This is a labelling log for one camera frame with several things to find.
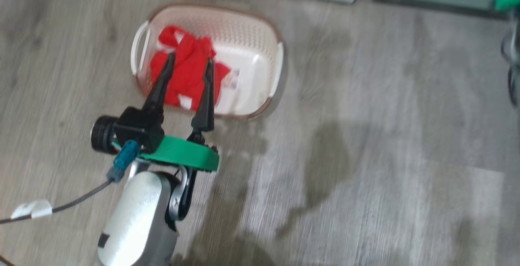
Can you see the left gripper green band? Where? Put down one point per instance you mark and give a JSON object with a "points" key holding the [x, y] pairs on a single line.
{"points": [[183, 154]]}

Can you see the red garment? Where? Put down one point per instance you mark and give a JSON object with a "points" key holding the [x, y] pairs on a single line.
{"points": [[187, 67]]}

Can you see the product sticker inside basket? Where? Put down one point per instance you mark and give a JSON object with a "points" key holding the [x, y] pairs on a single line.
{"points": [[233, 78]]}

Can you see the cream plastic laundry basket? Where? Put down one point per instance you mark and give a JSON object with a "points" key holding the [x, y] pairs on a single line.
{"points": [[252, 46]]}

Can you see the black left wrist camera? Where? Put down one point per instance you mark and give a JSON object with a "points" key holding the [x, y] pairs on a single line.
{"points": [[134, 130]]}

